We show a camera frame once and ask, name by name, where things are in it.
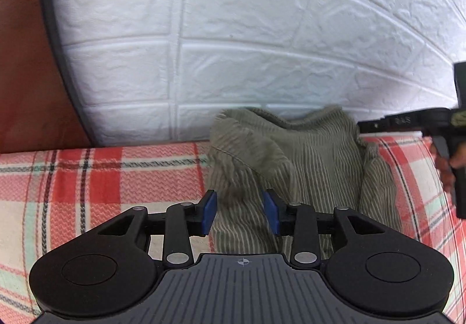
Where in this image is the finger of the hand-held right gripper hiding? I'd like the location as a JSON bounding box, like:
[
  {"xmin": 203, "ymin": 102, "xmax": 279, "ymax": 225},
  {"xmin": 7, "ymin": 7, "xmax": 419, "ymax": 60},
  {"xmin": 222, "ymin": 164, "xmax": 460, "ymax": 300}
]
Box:
[{"xmin": 357, "ymin": 116, "xmax": 387, "ymax": 135}]

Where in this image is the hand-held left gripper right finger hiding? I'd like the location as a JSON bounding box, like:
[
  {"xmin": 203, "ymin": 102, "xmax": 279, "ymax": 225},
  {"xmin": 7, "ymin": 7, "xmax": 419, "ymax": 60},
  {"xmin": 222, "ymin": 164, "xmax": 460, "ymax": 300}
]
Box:
[{"xmin": 263, "ymin": 189, "xmax": 397, "ymax": 269}]

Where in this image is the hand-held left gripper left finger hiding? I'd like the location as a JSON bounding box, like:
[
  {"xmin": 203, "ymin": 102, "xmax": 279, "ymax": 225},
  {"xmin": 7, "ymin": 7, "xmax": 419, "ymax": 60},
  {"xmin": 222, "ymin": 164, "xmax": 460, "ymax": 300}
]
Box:
[{"xmin": 82, "ymin": 190, "xmax": 218, "ymax": 268}]

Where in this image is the green white checked shirt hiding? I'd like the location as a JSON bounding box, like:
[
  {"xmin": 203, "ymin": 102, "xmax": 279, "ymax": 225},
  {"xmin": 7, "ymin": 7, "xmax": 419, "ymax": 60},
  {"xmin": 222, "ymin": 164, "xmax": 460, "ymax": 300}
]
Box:
[{"xmin": 206, "ymin": 105, "xmax": 403, "ymax": 260}]

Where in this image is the person's right hand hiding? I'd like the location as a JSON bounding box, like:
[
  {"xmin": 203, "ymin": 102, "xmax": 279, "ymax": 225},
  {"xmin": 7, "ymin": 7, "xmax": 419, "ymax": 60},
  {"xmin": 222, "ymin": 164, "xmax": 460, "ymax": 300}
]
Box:
[{"xmin": 431, "ymin": 144, "xmax": 466, "ymax": 193}]

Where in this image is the red plaid blanket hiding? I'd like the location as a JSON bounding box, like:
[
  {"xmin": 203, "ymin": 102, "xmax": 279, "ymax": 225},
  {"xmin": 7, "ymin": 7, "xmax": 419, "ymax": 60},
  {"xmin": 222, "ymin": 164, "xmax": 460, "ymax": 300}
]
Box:
[{"xmin": 0, "ymin": 135, "xmax": 466, "ymax": 324}]

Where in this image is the brown wooden headboard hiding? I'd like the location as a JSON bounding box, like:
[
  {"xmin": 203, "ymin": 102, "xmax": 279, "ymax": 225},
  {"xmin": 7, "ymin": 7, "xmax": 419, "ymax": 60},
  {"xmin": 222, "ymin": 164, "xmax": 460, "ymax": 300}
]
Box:
[{"xmin": 0, "ymin": 0, "xmax": 100, "ymax": 154}]

